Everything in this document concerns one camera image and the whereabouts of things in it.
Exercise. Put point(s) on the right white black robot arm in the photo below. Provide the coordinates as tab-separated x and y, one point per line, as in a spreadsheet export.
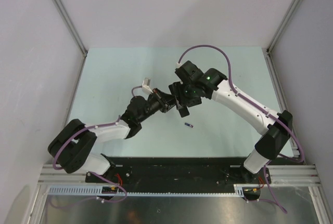
273	127

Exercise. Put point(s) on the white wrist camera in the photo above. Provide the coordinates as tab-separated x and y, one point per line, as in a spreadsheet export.
178	65
146	86

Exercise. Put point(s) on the black remote control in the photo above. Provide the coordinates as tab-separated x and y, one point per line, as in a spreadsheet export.
183	111

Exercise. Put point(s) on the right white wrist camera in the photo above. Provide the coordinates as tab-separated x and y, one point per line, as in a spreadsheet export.
178	65

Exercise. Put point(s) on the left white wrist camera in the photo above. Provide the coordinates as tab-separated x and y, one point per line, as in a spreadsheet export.
146	86

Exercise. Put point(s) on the left aluminium frame post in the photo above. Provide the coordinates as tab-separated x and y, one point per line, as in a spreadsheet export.
70	26

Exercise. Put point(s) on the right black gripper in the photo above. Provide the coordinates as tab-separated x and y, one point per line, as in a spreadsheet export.
181	100

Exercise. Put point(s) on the right aluminium frame post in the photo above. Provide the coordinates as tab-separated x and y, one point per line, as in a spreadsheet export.
292	9

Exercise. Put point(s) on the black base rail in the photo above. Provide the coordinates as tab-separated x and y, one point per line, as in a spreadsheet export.
182	175

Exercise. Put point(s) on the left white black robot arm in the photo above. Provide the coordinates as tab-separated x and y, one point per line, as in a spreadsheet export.
72	148

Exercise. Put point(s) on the aluminium frame post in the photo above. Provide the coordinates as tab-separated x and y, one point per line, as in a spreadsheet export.
292	9
70	26

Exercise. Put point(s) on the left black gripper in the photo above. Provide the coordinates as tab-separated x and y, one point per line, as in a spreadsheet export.
166	101

